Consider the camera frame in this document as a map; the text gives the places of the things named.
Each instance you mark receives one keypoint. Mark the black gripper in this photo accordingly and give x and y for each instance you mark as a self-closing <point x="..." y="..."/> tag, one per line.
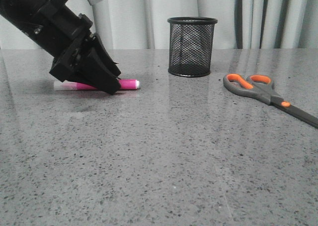
<point x="78" y="54"/>

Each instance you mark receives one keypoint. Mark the pink highlighter pen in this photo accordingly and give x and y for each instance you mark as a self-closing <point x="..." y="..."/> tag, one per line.
<point x="126" y="84"/>

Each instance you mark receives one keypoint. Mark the grey orange scissors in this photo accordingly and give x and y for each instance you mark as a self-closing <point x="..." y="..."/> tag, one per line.
<point x="261" y="88"/>

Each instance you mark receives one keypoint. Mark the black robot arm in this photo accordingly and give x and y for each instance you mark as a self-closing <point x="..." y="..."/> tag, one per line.
<point x="18" y="12"/>

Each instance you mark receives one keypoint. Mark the black mesh pen bin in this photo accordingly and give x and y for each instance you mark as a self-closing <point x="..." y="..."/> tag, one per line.
<point x="190" y="45"/>

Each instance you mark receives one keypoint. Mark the white curtain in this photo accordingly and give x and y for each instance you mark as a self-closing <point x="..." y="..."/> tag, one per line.
<point x="242" y="24"/>

